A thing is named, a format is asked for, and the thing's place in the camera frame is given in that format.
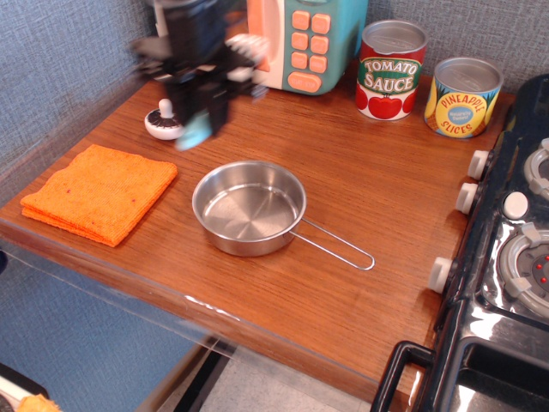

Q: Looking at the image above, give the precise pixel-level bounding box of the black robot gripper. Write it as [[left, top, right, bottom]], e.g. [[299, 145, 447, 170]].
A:
[[130, 8, 268, 136]]

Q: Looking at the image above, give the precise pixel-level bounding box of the white spatula teal handle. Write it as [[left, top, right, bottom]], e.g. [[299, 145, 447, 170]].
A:
[[176, 33, 269, 151]]

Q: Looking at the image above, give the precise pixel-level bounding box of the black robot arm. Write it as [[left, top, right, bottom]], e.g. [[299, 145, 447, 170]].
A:
[[131, 1, 268, 149]]

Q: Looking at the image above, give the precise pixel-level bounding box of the folded orange cloth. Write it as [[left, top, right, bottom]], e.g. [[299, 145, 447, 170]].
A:
[[21, 144, 178, 247]]

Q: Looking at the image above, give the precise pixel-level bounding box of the white toy mushroom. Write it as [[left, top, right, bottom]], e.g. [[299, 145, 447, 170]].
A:
[[144, 99, 184, 141]]

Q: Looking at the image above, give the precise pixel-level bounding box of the small steel saucepan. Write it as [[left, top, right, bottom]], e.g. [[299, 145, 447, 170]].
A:
[[192, 161, 376, 271]]

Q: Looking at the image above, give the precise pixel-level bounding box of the toy microwave teal and cream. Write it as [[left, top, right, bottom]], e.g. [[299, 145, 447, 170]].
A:
[[227, 1, 367, 95]]

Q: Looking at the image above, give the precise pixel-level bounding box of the tomato sauce can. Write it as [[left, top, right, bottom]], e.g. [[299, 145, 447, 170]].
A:
[[355, 20, 428, 121]]

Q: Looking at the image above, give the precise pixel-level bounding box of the pineapple slices can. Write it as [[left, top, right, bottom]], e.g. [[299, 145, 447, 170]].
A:
[[424, 57, 504, 139]]

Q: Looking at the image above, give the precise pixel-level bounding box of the clear acrylic table guard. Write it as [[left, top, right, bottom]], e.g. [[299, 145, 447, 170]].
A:
[[1, 229, 378, 411]]

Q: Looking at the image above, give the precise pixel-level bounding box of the white stove knob middle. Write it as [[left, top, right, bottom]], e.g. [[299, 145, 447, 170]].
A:
[[455, 183, 478, 215]]

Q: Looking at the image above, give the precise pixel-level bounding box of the white stove knob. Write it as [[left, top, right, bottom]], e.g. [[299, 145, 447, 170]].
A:
[[468, 150, 490, 181], [428, 257, 453, 294], [455, 183, 478, 215]]

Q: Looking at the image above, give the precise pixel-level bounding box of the white stove knob upper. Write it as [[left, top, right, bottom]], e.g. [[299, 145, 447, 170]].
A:
[[468, 150, 490, 181]]

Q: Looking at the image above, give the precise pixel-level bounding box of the white stove knob lower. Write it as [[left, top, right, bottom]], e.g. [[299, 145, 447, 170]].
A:
[[428, 257, 453, 294]]

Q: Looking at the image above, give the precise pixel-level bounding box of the white round stove button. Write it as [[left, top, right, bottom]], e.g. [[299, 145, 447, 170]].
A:
[[503, 191, 528, 220]]

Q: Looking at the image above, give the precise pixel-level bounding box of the grey stove burner rear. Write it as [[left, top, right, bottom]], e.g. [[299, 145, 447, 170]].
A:
[[523, 138, 549, 200]]

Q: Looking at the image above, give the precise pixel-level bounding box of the grey stove burner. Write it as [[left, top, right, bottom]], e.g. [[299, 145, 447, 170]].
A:
[[498, 222, 548, 318], [523, 138, 549, 200]]

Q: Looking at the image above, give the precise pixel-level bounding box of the orange fuzzy object corner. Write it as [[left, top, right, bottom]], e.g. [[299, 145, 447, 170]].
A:
[[16, 394, 61, 412]]

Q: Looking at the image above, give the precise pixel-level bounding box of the grey stove burner front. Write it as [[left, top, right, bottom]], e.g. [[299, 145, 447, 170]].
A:
[[498, 222, 548, 318]]

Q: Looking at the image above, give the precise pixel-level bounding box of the black toy stove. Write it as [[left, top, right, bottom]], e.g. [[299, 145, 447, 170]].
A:
[[408, 75, 548, 411]]

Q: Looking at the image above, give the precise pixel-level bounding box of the black oven door handle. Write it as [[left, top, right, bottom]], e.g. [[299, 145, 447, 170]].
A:
[[371, 341, 435, 411]]

